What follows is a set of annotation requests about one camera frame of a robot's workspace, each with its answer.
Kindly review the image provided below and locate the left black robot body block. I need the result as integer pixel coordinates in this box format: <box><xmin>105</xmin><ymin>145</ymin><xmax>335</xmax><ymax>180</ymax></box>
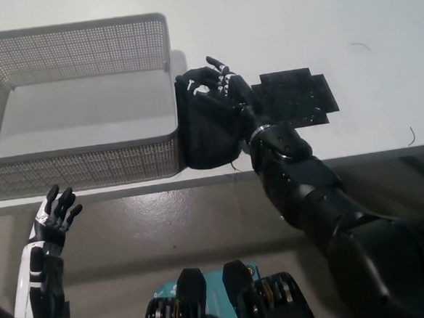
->
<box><xmin>139</xmin><ymin>266</ymin><xmax>210</xmax><ymax>318</ymax></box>

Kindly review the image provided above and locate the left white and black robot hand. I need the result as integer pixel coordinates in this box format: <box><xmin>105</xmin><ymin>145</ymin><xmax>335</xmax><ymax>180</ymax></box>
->
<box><xmin>4</xmin><ymin>182</ymin><xmax>91</xmax><ymax>318</ymax></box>

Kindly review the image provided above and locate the black tape patch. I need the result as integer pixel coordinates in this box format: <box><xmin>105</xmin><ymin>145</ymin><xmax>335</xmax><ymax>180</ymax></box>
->
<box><xmin>249</xmin><ymin>65</ymin><xmax>341</xmax><ymax>132</ymax></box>

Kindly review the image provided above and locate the grey perforated plastic basket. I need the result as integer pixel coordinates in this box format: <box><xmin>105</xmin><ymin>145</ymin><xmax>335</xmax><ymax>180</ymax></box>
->
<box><xmin>0</xmin><ymin>11</ymin><xmax>184</xmax><ymax>201</ymax></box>

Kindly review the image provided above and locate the right black robot body block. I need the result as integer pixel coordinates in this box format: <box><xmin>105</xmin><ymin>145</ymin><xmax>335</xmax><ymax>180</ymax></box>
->
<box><xmin>221</xmin><ymin>256</ymin><xmax>318</xmax><ymax>318</ymax></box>

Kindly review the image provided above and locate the black robot body block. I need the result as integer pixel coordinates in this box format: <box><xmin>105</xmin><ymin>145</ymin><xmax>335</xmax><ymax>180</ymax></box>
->
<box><xmin>139</xmin><ymin>266</ymin><xmax>210</xmax><ymax>318</ymax></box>
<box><xmin>221</xmin><ymin>256</ymin><xmax>318</xmax><ymax>318</ymax></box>

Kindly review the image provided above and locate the black cloth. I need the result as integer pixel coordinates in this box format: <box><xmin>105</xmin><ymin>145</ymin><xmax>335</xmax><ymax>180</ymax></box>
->
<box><xmin>173</xmin><ymin>64</ymin><xmax>253</xmax><ymax>171</ymax></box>

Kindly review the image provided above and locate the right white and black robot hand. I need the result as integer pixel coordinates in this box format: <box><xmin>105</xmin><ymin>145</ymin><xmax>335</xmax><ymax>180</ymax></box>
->
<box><xmin>181</xmin><ymin>52</ymin><xmax>272</xmax><ymax>140</ymax></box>

